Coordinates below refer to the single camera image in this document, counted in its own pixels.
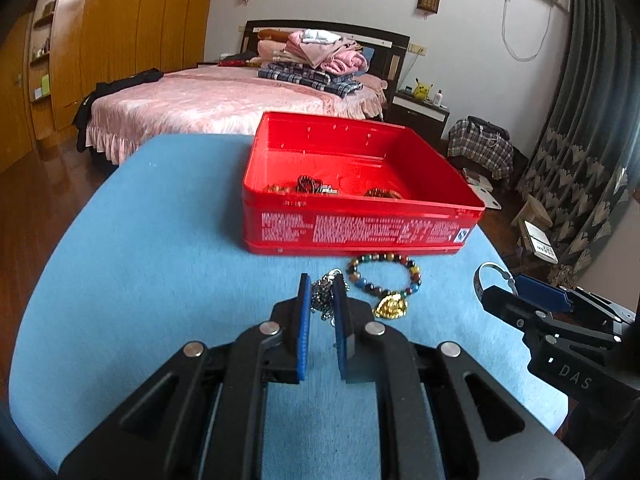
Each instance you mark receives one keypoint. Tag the blue table cloth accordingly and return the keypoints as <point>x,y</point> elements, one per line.
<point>150,285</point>

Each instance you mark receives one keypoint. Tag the black garment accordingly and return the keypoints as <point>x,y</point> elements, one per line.
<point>120,85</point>

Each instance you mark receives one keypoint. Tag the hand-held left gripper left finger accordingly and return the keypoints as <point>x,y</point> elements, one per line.
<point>304,330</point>

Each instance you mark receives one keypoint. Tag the wall socket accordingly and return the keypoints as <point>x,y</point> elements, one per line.
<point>417,49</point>

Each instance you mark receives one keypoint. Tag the white bathroom scale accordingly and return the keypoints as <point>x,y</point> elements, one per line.
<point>487,197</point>

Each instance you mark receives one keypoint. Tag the wooden wardrobe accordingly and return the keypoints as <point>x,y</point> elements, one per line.
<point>125,25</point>

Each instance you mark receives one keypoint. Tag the dark nightstand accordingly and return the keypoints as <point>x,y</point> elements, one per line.
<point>417,115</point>

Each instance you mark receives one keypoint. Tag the red tin box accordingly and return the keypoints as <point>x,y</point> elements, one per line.
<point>350,230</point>

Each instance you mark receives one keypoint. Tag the silver bangle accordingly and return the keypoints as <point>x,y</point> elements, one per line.
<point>500,270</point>

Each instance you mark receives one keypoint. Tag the yellow plush toy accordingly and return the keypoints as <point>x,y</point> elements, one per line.
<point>422,90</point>

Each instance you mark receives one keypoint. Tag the white bottle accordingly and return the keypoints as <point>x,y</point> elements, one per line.
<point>438,99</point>

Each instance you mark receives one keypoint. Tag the wooden stool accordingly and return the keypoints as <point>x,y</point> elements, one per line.
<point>532,210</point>

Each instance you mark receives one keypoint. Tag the dark red cloth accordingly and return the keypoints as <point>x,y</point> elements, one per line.
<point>235,60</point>

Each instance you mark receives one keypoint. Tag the wooden door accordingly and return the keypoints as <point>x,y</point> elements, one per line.
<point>12,100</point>

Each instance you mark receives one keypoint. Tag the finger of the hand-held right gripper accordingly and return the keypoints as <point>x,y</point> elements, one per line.
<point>542,294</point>
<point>510,307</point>

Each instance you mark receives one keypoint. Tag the large wall lamp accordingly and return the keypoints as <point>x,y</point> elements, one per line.
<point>429,1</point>

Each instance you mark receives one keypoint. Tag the plaid bag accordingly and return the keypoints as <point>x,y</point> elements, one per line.
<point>480,147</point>

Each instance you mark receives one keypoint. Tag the bed with pink bedspread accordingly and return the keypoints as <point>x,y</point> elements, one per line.
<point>200,100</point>

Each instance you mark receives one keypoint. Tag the white printed box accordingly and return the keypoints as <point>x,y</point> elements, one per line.
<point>542,242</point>

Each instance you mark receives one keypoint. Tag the folded plaid cloth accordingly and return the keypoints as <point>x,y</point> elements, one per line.
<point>310,77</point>

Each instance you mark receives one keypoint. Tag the dark floral curtain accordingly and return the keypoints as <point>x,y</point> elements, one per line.
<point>585,135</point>

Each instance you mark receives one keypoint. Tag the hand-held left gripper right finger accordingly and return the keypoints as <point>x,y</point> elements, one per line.
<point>341,330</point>

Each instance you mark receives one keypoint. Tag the small white scale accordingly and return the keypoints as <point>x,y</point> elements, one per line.
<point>471,175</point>

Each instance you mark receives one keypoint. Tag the green box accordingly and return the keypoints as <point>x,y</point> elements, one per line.
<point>45,86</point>

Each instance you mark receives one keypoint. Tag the orange pink pillow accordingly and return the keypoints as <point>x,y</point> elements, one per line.
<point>272,45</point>

